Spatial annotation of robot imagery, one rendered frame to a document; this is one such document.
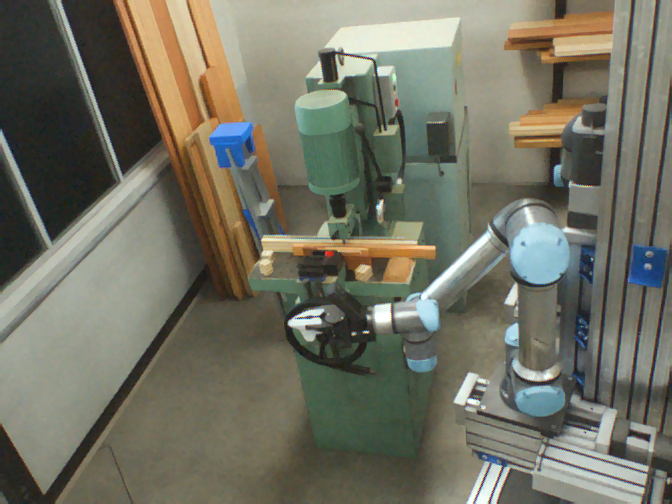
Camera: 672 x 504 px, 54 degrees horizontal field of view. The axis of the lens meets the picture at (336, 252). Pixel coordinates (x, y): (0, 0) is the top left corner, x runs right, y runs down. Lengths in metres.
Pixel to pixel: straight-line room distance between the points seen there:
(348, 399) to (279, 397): 0.62
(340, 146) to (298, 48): 2.50
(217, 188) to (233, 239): 0.32
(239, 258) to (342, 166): 1.71
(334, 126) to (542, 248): 0.92
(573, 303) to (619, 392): 0.29
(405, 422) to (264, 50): 2.86
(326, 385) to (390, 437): 0.36
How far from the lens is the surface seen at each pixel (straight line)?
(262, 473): 2.93
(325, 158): 2.15
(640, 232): 1.72
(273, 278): 2.38
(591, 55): 3.89
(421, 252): 2.34
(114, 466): 3.22
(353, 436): 2.84
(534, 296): 1.51
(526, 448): 2.02
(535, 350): 1.61
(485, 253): 1.59
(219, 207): 3.63
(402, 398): 2.61
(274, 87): 4.74
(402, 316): 1.54
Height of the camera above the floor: 2.21
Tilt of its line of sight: 32 degrees down
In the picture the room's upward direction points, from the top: 10 degrees counter-clockwise
